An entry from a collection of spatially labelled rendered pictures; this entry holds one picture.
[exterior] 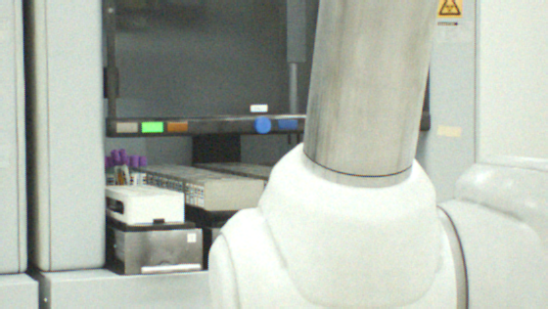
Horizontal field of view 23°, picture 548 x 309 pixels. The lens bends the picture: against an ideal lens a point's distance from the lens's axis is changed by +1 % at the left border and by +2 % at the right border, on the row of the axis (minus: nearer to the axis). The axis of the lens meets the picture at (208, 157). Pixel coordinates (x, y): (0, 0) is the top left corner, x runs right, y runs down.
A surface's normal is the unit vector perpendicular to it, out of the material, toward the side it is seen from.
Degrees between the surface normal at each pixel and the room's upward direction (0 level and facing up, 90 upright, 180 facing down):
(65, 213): 90
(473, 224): 47
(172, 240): 90
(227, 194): 90
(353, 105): 110
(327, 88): 101
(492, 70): 90
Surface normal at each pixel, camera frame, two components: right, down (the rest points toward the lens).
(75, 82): 0.31, 0.04
